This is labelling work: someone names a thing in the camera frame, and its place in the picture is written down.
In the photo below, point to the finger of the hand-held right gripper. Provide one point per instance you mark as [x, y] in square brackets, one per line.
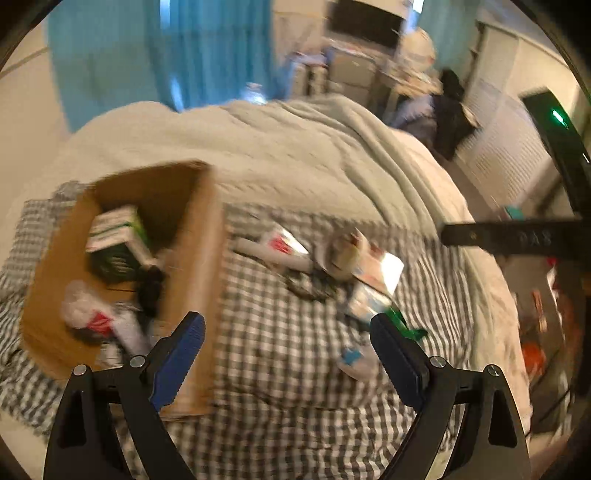
[498, 237]

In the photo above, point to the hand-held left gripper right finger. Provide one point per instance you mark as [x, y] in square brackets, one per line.
[397, 364]

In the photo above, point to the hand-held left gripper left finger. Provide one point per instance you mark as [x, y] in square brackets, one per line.
[182, 355]

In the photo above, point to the brown cardboard box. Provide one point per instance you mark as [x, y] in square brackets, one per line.
[203, 258]

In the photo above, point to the black white printed packet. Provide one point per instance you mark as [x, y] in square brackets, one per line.
[87, 304]

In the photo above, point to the white green carton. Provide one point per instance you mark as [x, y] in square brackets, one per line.
[115, 230]

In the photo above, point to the green packet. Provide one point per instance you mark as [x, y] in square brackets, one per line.
[408, 328]

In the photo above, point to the white bottle blue cap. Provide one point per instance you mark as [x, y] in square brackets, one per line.
[358, 360]

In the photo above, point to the white slatted cabinet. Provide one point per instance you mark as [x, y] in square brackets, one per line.
[503, 138]

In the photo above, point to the small black item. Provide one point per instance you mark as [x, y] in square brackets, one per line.
[152, 290]

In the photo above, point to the shiny foil packet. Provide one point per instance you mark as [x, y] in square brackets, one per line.
[378, 270]

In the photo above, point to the grey white checked cloth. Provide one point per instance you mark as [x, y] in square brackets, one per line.
[286, 350]

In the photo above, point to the black clothing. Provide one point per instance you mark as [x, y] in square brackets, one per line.
[452, 115]

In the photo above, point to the white tube red print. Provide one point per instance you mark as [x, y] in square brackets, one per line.
[277, 247]

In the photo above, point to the pale quilt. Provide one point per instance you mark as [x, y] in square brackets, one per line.
[300, 152]

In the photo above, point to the white drawer cabinet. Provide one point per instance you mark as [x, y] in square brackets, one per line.
[351, 69]

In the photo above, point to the black monitor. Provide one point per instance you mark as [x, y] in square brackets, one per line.
[364, 23]

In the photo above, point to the clear water bottle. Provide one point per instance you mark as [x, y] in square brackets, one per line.
[255, 94]

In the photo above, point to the blue curtain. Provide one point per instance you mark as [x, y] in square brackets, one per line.
[138, 55]

